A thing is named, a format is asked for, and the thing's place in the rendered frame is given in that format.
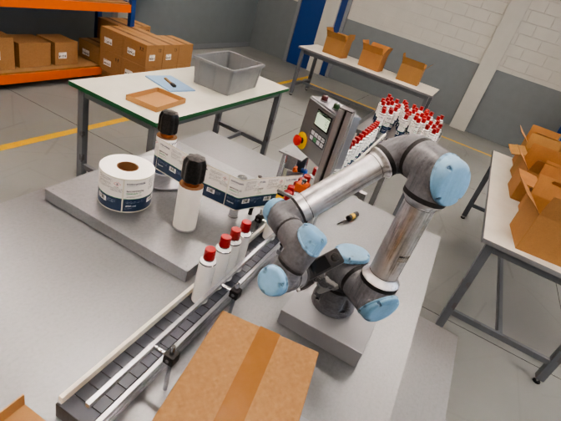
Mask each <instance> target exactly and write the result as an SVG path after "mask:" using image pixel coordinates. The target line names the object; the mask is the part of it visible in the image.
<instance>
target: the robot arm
mask: <svg viewBox="0 0 561 421"><path fill-rule="evenodd" d="M397 174H401V175H403V176H405V177H406V178H407V181H406V183H405V185H404V186H403V189H402V191H403V193H404V195H405V198H404V200H403V202H402V204H401V206H400V208H399V210H398V212H397V214H396V216H395V218H394V219H393V221H392V223H391V225H390V227H389V229H388V231H387V233H386V235H385V237H384V239H383V241H382V243H381V245H380V247H379V249H378V251H377V253H376V255H375V256H374V258H373V260H372V262H371V264H368V262H369V261H370V254H369V253H368V251H367V250H365V249H364V248H362V247H360V246H357V245H354V244H349V243H344V244H340V245H338V246H336V247H335V248H334V249H333V250H331V251H328V252H327V253H325V254H323V255H321V256H320V254H321V251H322V250H323V248H324V247H325V246H326V243H327V238H326V236H325V234H324V233H323V232H322V231H320V229H318V228H317V227H316V226H313V225H312V224H310V223H305V222H306V221H308V220H310V219H311V218H313V217H315V216H317V215H319V214H320V213H322V212H323V211H326V210H327V209H329V208H331V207H332V206H334V205H336V204H338V203H339V202H341V201H343V200H345V199H346V198H348V197H349V196H351V195H354V194H355V193H357V192H358V191H360V190H362V189H364V188H365V187H367V186H369V185H370V184H372V183H374V182H376V181H377V180H380V179H381V178H382V177H386V178H390V177H392V176H394V175H397ZM470 179H471V172H470V170H469V167H468V165H467V163H466V162H464V161H463V160H461V159H460V158H459V157H458V156H457V155H456V154H454V153H451V152H450V151H448V150H446V149H445V148H443V147H442V146H441V145H439V144H437V143H435V142H434V141H433V140H432V139H430V138H428V137H427V136H424V135H421V134H404V135H400V136H397V137H394V138H390V139H387V140H385V141H383V142H381V143H380V144H378V145H375V146H373V147H372V148H371V151H370V153H369V154H368V155H365V156H363V157H362V158H360V159H359V160H357V161H355V162H353V163H351V164H350V165H348V166H346V167H344V168H343V169H341V170H338V171H337V172H336V173H334V174H332V175H330V176H328V177H326V178H325V179H324V180H321V181H320V182H318V183H316V184H314V185H313V186H311V187H309V188H308V189H306V190H303V191H302V192H301V193H299V194H297V195H295V196H293V197H291V198H290V199H289V200H284V199H282V198H273V199H271V200H269V201H268V202H267V203H266V204H265V206H264V209H263V216H264V218H265V220H266V222H267V225H268V226H269V227H270V228H271V229H272V230H273V232H274V233H275V235H276V237H277V238H278V240H279V241H280V243H281V244H282V245H283V247H284V250H283V251H282V252H281V253H280V255H279V256H278V257H277V258H276V259H275V261H274V262H273V264H272V265H268V266H266V267H264V268H263V269H261V271H260V273H259V275H258V280H257V281H258V286H259V288H260V290H261V291H262V292H263V293H264V294H266V295H267V296H269V297H275V296H282V295H284V294H285V293H287V292H292V291H294V290H296V291H297V292H300V291H303V290H305V289H306V288H308V287H310V286H311V285H313V284H314V283H315V282H316V285H317V286H316V287H315V289H314V291H313V293H312V295H311V300H312V303H313V305H314V306H315V308H316V309H317V310H318V311H319V312H321V313H322V314H324V315H326V316H328V317H331V318H335V319H343V318H347V317H349V316H350V315H351V314H352V313H353V311H354V309H355V308H356V310H357V312H358V313H359V314H361V316H362V317H363V318H364V319H365V320H366V321H368V322H377V321H380V320H382V319H384V318H386V317H388V316H390V315H391V314H392V313H394V312H395V311H396V309H397V308H398V306H399V304H400V301H399V299H398V296H396V293H397V290H398V288H399V286H400V282H399V280H398V277H399V276H400V274H401V272H402V270H403V268H404V266H405V265H406V264H407V261H408V260H409V258H410V256H411V254H412V253H413V251H414V249H415V247H416V245H417V243H418V242H419V240H420V239H421V237H422V234H423V232H424V231H425V230H426V228H427V226H428V224H429V222H430V220H431V219H432V217H433V215H434V213H435V212H436V211H441V210H443V209H444V208H445V207H446V206H450V205H453V204H455V203H456V202H457V201H458V199H461V198H462V197H463V195H464V194H465V192H466V191H467V189H468V186H469V183H470ZM303 223H304V224H303ZM324 273H325V275H324Z"/></svg>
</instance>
